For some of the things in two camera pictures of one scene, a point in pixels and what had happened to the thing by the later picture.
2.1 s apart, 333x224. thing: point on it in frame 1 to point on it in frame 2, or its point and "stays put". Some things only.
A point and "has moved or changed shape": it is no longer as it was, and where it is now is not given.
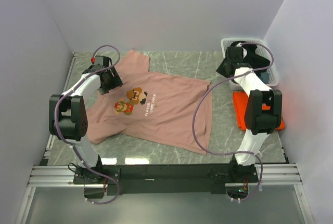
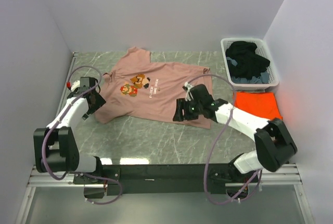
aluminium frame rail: x=65 y=176 stays put
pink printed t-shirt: x=167 y=110 has moved or changed shape
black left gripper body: x=114 y=81 to x=99 y=102
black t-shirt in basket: x=255 y=60 stays put
